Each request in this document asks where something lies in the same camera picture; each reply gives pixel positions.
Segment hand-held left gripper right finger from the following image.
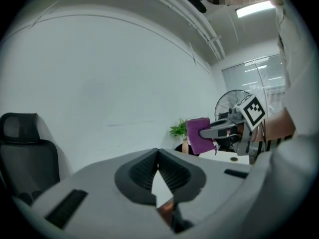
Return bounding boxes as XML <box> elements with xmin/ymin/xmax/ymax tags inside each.
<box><xmin>158</xmin><ymin>147</ymin><xmax>254</xmax><ymax>234</ymax></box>

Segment black head-mounted camera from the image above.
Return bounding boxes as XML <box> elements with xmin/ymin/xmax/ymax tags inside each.
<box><xmin>182</xmin><ymin>0</ymin><xmax>207</xmax><ymax>14</ymax></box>

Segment window with blinds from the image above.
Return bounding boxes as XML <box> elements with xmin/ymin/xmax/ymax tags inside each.
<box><xmin>221</xmin><ymin>54</ymin><xmax>286</xmax><ymax>117</ymax></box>

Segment purple cloth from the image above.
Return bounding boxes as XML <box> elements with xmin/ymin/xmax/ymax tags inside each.
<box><xmin>185</xmin><ymin>118</ymin><xmax>218</xmax><ymax>156</ymax></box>

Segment ceiling light panel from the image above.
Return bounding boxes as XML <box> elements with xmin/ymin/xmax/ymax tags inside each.
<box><xmin>235</xmin><ymin>0</ymin><xmax>276</xmax><ymax>18</ymax></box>

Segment person's cream shirt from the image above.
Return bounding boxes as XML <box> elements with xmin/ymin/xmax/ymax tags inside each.
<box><xmin>249</xmin><ymin>0</ymin><xmax>319</xmax><ymax>209</ymax></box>

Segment white ceiling pipes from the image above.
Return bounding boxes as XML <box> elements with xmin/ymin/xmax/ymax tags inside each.
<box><xmin>139</xmin><ymin>0</ymin><xmax>226</xmax><ymax>62</ymax></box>

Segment green artificial plant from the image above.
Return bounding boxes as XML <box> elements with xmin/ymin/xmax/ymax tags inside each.
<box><xmin>168</xmin><ymin>118</ymin><xmax>188</xmax><ymax>141</ymax></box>

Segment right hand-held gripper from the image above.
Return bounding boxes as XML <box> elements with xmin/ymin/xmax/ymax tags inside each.
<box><xmin>198</xmin><ymin>93</ymin><xmax>266</xmax><ymax>157</ymax></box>

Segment large black floor fan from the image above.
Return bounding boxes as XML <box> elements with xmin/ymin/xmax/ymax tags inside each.
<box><xmin>214</xmin><ymin>89</ymin><xmax>252</xmax><ymax>124</ymax></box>

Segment person's right forearm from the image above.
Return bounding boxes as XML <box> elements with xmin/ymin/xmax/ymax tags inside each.
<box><xmin>250</xmin><ymin>107</ymin><xmax>297</xmax><ymax>144</ymax></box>

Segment black cloth mat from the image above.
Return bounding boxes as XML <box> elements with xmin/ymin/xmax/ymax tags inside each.
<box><xmin>174</xmin><ymin>143</ymin><xmax>200</xmax><ymax>157</ymax></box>

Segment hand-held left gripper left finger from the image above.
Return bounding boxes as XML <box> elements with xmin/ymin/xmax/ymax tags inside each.
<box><xmin>12</xmin><ymin>147</ymin><xmax>175</xmax><ymax>239</ymax></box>

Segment black mesh office chair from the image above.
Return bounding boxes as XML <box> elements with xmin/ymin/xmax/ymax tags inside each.
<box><xmin>0</xmin><ymin>113</ymin><xmax>60</xmax><ymax>206</ymax></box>

